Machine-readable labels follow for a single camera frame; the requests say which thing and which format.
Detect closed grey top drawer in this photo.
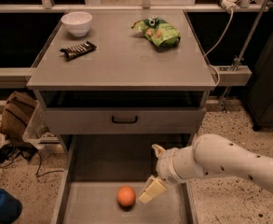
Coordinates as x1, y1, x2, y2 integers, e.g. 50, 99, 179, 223
44, 108, 206, 134

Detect clear plastic bin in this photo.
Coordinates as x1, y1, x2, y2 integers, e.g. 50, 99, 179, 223
22, 105, 60, 149

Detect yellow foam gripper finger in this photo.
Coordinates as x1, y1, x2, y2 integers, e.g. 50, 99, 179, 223
152, 144, 165, 159
138, 175, 167, 203

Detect brown backpack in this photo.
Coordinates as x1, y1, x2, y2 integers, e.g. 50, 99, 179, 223
0, 91, 37, 147

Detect white power cable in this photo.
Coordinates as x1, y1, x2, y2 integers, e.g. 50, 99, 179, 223
203, 7, 235, 87

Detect black cables on floor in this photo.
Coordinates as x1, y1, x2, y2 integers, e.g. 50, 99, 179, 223
0, 143, 65, 181

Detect grey drawer cabinet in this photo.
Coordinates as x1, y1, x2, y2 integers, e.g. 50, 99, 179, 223
26, 8, 218, 224

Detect orange fruit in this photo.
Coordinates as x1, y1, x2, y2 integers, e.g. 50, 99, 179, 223
116, 185, 136, 207

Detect white power strip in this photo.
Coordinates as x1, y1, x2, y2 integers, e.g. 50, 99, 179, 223
211, 0, 240, 15

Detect open grey middle drawer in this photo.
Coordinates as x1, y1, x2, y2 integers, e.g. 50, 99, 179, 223
51, 134, 198, 224

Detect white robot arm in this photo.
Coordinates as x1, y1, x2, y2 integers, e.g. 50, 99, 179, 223
139, 133, 273, 203

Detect green chip bag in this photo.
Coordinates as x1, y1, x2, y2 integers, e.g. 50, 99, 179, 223
131, 16, 181, 48

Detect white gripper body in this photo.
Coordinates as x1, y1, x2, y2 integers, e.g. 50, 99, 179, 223
156, 147, 185, 185

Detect dark chocolate bar wrapper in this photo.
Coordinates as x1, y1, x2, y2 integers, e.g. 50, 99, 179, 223
60, 41, 97, 60

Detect white ceramic bowl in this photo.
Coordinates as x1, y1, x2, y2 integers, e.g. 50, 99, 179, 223
61, 11, 92, 36

